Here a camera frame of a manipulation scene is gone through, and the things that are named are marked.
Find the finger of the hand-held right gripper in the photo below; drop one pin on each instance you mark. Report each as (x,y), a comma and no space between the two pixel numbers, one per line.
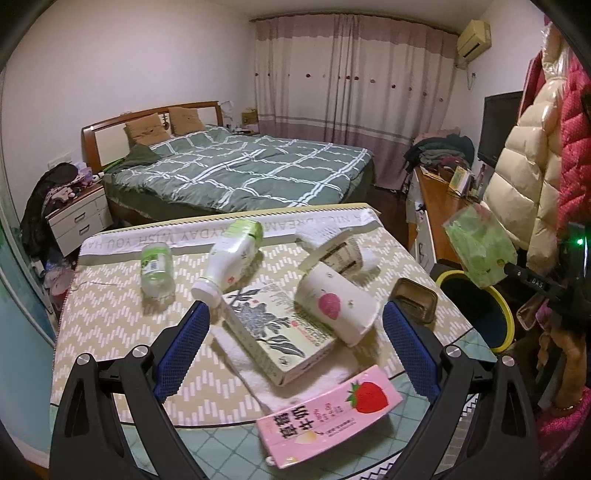
(531,275)

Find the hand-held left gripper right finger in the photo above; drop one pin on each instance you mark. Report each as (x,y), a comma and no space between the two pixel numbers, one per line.
(411,350)

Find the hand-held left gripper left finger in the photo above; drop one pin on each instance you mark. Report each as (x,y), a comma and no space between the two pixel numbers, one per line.
(184,350)

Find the dark metal tin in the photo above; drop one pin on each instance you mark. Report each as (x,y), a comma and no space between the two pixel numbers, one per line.
(418,295)

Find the green plastic packet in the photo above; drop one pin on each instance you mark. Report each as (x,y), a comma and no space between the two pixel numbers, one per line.
(480,244)

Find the black bin with yellow rim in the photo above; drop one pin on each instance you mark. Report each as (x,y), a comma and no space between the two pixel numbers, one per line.
(475,314)

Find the white towel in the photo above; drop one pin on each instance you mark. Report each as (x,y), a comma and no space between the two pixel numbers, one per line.
(332,376)

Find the floral print cardboard box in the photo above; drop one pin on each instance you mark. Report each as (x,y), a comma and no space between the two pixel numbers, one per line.
(268,332)

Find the white cup with pink print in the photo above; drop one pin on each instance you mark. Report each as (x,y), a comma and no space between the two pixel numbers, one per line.
(332,304)

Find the white paper cup with barcode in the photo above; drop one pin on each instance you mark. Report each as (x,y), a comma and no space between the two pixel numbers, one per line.
(371,258)

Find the pink strawberry drink carton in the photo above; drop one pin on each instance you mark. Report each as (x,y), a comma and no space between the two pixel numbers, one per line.
(323,415)

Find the person's right hand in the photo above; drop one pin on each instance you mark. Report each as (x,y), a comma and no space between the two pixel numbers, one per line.
(565,360)

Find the beige chevron table mat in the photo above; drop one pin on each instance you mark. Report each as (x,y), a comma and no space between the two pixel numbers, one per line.
(115,332)

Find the clear bottle with green label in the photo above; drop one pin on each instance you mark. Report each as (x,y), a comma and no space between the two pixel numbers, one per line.
(157,272)

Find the teal quilted tablecloth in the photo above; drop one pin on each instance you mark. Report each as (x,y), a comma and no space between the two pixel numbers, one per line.
(221,443)

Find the white bottle with green cap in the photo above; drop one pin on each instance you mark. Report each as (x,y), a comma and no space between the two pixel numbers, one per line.
(231,258)

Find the cream puffer jacket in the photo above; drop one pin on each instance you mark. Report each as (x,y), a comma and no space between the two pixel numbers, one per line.
(526,161)

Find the wooden cabinet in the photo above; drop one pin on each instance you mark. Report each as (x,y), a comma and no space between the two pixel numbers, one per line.
(438,203)

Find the green and white box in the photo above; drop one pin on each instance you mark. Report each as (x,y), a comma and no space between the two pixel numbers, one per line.
(460,179)

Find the red jacket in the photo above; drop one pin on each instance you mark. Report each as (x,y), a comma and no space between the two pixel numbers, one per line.
(577,129)

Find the red bucket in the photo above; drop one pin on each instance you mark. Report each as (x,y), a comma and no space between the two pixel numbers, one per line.
(59,282)

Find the pile of folded clothes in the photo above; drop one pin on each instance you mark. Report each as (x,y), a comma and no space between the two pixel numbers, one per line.
(438,152)

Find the black television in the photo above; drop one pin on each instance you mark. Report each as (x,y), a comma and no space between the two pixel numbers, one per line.
(498,124)

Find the white nightstand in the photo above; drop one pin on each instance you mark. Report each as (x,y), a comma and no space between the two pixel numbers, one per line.
(78,221)

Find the sliding wardrobe door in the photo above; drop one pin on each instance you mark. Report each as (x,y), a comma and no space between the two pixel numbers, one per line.
(11,277)

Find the green plaid quilt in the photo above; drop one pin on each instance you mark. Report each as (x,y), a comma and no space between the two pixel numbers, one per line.
(254,170)

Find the green plastic stick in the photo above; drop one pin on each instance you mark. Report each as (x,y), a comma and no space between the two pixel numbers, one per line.
(111,166)

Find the dark green cloth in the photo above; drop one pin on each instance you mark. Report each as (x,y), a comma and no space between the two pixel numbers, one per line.
(141,154)

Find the dark clothes pile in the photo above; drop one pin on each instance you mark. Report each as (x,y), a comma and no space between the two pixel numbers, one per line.
(60,175)

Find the brown pillow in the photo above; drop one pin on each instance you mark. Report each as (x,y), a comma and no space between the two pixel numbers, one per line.
(143,131)
(184,120)

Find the wooden bed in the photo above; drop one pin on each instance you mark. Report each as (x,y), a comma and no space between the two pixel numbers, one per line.
(92,138)

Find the beige air conditioner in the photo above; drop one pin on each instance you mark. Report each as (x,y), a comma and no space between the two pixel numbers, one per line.
(473,41)

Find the yellow tissue box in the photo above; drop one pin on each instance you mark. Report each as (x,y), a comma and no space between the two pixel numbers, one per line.
(250,116)

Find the pink and white curtain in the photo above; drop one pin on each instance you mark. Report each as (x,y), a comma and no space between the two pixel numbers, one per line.
(346,92)

